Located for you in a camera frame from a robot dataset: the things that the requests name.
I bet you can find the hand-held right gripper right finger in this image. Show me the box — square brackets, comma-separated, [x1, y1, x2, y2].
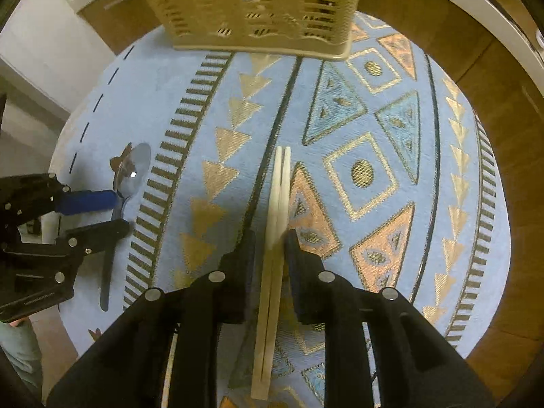
[283, 228, 496, 408]

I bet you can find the blue patterned table mat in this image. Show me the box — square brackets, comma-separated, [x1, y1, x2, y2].
[49, 11, 513, 408]

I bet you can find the wooden chopstick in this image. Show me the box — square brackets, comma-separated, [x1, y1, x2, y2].
[161, 327, 179, 408]
[260, 147, 292, 401]
[251, 147, 285, 399]

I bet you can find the person's left forearm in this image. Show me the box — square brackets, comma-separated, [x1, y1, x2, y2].
[0, 317, 45, 396]

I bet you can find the wooden cabinet door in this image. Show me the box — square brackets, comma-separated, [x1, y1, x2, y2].
[76, 0, 166, 54]

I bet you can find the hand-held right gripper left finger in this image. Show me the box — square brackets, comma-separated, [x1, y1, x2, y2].
[47, 229, 258, 408]

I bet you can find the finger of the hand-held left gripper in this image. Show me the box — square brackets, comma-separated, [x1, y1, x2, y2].
[0, 173, 120, 222]
[55, 219, 130, 260]

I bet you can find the beige plastic utensil basket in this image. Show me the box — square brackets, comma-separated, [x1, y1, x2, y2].
[127, 0, 367, 61]

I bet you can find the metal spoon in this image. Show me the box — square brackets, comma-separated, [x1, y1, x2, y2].
[99, 142, 152, 312]

